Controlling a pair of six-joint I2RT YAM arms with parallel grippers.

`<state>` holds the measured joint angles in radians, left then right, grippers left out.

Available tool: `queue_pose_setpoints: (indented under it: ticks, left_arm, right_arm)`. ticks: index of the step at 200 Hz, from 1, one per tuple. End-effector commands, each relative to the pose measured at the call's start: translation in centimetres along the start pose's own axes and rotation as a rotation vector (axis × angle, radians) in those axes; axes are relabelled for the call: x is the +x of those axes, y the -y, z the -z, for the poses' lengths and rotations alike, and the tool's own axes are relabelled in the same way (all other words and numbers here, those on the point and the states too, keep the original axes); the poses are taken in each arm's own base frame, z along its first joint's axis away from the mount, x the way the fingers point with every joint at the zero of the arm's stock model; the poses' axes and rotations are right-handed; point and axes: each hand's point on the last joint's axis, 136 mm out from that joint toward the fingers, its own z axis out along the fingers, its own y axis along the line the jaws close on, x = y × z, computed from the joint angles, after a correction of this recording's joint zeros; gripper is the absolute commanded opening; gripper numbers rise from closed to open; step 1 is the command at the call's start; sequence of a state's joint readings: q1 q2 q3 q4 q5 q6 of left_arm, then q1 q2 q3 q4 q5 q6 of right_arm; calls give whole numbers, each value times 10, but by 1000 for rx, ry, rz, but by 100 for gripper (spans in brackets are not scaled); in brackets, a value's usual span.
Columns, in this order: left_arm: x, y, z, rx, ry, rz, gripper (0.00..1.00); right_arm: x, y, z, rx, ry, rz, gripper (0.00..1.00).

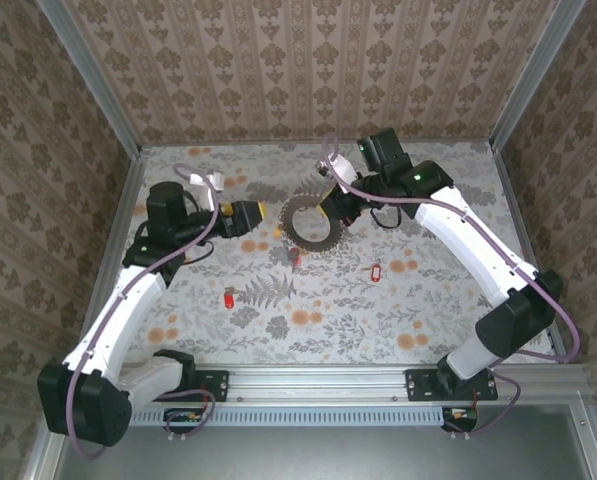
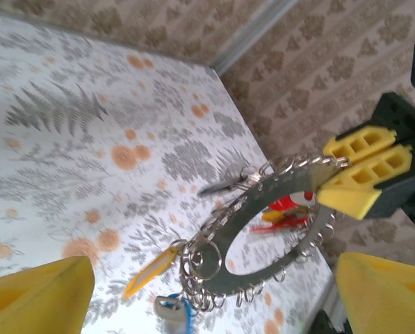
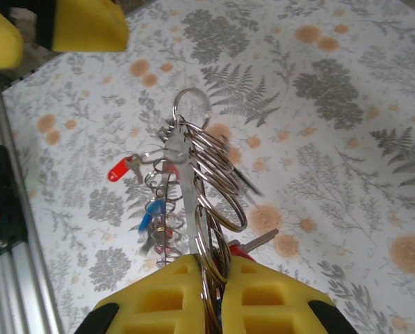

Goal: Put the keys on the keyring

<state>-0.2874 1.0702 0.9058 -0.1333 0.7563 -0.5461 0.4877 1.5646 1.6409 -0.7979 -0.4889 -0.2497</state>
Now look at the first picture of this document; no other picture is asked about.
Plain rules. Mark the grey round keyring plate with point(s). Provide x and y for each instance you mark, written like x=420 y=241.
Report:
x=290 y=222

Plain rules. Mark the red framed key tag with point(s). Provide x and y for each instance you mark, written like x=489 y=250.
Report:
x=375 y=272
x=294 y=257

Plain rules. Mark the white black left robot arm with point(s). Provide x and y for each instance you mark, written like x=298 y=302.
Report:
x=128 y=310

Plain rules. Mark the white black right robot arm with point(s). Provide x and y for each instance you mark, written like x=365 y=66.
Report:
x=468 y=240

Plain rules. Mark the small silver key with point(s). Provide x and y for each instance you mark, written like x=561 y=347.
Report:
x=233 y=289

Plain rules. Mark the solid red key tag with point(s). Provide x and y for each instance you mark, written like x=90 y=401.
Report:
x=229 y=301

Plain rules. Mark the black wiring connector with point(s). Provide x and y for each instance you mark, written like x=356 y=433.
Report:
x=183 y=417
x=460 y=417

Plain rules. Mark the grey metal sheet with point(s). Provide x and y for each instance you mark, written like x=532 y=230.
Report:
x=328 y=455

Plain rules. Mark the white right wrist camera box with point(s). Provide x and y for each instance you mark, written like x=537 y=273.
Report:
x=345 y=170

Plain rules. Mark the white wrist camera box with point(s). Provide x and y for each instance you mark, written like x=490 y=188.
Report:
x=210 y=200
x=345 y=170

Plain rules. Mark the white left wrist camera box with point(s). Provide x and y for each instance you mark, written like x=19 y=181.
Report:
x=210 y=200

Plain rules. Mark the aluminium table side rail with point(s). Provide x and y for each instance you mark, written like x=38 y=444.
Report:
x=515 y=210
x=123 y=210

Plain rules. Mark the aluminium table end rail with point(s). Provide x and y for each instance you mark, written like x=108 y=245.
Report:
x=278 y=144

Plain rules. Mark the aluminium frame post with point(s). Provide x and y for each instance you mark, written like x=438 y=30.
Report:
x=538 y=70
x=88 y=65

